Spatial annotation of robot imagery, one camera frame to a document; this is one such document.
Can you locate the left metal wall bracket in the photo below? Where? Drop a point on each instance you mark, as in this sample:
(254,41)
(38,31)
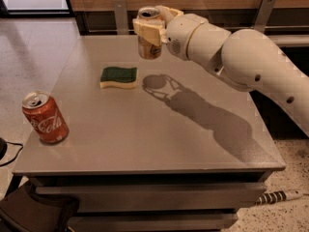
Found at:
(120,13)

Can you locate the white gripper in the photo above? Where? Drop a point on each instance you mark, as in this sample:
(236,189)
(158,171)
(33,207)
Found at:
(178,33)

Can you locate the metal wall bracket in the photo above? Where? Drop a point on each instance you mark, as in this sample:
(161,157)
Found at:
(263,14)
(120,13)

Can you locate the right metal wall bracket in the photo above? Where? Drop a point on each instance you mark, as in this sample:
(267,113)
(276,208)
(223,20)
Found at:
(263,14)

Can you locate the green and yellow sponge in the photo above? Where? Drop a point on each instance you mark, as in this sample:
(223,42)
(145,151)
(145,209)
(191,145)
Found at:
(125,78)

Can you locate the lower grey drawer front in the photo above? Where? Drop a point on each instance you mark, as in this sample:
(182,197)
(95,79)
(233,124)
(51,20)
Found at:
(154,223)

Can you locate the grey drawer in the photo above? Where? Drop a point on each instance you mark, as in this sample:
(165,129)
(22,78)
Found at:
(138,198)
(154,223)

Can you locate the orange soda can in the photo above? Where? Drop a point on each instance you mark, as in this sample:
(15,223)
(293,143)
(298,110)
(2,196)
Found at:
(147,50)

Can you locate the grey drawer cabinet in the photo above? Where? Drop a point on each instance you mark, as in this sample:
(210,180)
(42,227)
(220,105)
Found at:
(178,126)

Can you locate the red Coca-Cola can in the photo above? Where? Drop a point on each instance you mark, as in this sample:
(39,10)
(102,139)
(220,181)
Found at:
(43,113)

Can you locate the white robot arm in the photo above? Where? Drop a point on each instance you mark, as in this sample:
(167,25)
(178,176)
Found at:
(246,60)

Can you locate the upper grey drawer front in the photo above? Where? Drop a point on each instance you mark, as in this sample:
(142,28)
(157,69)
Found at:
(138,198)

